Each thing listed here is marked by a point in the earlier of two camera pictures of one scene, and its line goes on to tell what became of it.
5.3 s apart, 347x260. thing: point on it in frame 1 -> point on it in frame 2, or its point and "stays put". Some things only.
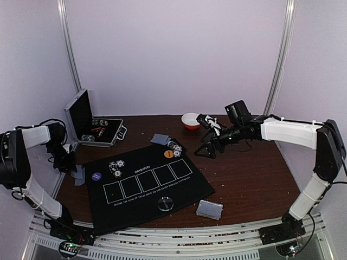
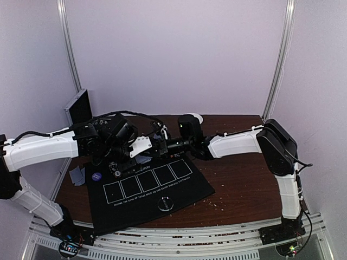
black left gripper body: (61, 160) -> (113, 152)
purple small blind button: (96, 176) stays put
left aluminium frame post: (62, 12) stays put
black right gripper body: (214, 143) -> (164, 147)
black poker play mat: (126, 189) stays put
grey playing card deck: (210, 209) -> (142, 160)
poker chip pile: (115, 167) stays put
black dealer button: (165, 204) stays put
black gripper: (239, 112) -> (189, 129)
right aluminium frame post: (281, 60) stays put
